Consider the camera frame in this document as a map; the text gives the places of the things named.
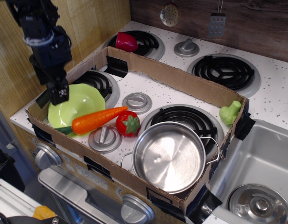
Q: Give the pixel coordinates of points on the hanging metal spatula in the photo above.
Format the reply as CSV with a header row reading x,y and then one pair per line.
x,y
217,22

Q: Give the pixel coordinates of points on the red toy strawberry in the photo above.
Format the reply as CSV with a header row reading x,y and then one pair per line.
x,y
128,124

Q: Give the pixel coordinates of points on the dark red toy cup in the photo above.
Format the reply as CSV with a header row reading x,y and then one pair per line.
x,y
126,42

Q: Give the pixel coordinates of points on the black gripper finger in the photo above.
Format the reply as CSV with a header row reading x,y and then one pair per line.
x,y
58,91

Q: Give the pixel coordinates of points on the silver stovetop knob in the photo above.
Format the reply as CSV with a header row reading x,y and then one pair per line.
x,y
186,48
138,102
105,139

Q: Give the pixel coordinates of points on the silver pot lid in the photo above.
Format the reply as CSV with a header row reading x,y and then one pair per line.
x,y
258,204

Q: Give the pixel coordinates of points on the hanging metal skimmer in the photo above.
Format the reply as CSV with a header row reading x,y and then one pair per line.
x,y
170,14

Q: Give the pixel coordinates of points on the light green plastic plate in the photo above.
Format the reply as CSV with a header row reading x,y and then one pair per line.
x,y
83,100

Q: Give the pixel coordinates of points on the grey toy sink basin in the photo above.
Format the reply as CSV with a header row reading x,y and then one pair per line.
x,y
261,158

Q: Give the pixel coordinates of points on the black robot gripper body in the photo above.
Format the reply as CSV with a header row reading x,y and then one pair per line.
x,y
49,59

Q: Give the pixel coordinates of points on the light green toy broccoli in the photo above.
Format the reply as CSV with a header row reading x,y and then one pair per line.
x,y
229,114

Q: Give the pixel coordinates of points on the silver oven front knob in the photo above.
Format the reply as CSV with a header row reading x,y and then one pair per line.
x,y
46,157
135,211

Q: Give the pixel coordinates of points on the orange toy carrot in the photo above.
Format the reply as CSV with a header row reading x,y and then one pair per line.
x,y
87,123

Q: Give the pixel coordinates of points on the silver oven door handle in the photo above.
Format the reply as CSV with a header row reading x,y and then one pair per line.
x,y
72,194

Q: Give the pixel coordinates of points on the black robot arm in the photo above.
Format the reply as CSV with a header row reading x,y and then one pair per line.
x,y
37,18

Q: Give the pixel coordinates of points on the stainless steel pot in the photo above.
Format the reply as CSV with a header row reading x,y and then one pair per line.
x,y
170,156

